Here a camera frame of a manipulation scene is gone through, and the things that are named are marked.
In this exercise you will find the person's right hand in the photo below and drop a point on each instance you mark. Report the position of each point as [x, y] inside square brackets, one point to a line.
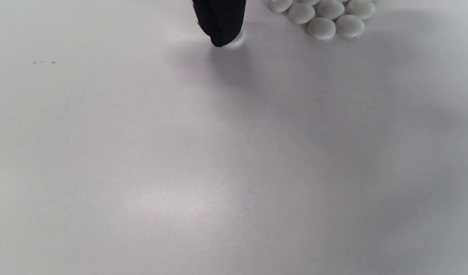
[220, 19]

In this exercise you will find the single white Go stone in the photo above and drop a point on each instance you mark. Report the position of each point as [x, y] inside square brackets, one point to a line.
[238, 41]

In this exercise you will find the group of white Go stones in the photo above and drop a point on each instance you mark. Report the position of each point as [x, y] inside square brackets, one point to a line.
[321, 28]

